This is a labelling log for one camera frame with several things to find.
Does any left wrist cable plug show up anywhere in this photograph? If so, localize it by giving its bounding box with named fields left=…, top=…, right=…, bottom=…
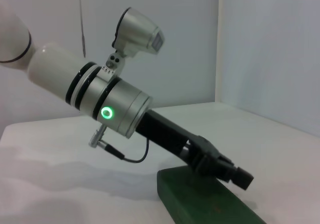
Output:
left=88, top=123, right=150, bottom=164

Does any green glasses case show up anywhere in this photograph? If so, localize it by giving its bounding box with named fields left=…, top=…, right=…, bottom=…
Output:
left=156, top=165, right=269, bottom=224

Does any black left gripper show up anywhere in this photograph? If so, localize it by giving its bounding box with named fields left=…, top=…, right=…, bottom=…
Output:
left=134, top=110, right=255, bottom=191

